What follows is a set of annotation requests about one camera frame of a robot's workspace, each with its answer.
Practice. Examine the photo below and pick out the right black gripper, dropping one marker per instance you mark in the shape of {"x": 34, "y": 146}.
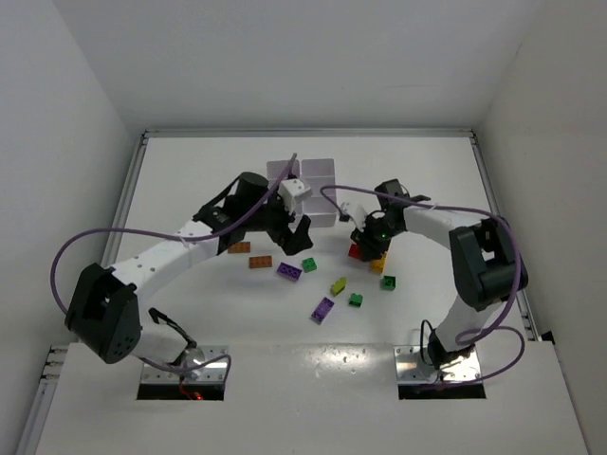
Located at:
{"x": 371, "y": 242}

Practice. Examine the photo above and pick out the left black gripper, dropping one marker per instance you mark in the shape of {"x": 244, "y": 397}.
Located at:
{"x": 283, "y": 227}

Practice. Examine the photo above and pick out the red lego brick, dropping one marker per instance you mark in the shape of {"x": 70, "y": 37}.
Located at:
{"x": 355, "y": 252}

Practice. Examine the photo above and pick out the green two-by-two lego brick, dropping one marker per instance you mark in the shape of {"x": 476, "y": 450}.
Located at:
{"x": 309, "y": 265}

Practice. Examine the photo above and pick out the purple butterfly lego brick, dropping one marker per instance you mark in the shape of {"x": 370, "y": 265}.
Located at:
{"x": 289, "y": 272}

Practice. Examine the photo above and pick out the yellow lego brick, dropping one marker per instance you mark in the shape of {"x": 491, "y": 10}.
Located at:
{"x": 378, "y": 265}

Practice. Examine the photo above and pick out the orange lego plate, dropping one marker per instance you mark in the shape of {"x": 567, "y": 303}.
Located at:
{"x": 240, "y": 248}
{"x": 257, "y": 262}

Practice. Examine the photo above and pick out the lime green lego brick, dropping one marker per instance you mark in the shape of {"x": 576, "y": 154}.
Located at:
{"x": 338, "y": 286}

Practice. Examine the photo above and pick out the dark green lego brick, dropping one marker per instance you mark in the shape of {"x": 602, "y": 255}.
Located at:
{"x": 355, "y": 300}

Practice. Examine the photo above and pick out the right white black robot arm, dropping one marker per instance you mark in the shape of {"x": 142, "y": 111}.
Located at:
{"x": 487, "y": 268}

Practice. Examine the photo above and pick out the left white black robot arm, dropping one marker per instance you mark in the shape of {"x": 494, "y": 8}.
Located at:
{"x": 110, "y": 311}

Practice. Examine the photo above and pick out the right white divided container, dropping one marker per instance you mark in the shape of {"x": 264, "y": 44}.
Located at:
{"x": 317, "y": 173}

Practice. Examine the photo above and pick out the white divided container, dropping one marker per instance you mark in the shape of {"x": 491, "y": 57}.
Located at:
{"x": 317, "y": 173}
{"x": 284, "y": 174}

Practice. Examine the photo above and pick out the left white divided container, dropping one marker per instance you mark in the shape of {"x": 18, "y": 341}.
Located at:
{"x": 284, "y": 174}

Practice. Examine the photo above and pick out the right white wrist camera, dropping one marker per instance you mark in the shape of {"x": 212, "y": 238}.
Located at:
{"x": 353, "y": 213}

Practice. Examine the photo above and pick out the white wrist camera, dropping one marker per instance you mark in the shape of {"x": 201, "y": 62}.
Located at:
{"x": 293, "y": 191}
{"x": 353, "y": 213}

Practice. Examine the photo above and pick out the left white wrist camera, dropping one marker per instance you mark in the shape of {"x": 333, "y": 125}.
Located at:
{"x": 293, "y": 191}

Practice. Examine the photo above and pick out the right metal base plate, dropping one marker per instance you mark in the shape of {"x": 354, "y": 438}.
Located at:
{"x": 411, "y": 370}

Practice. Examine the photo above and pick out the metal base plate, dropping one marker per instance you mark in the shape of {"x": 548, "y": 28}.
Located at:
{"x": 411, "y": 370}
{"x": 204, "y": 366}

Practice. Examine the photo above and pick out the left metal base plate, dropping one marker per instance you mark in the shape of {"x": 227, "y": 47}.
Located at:
{"x": 204, "y": 366}

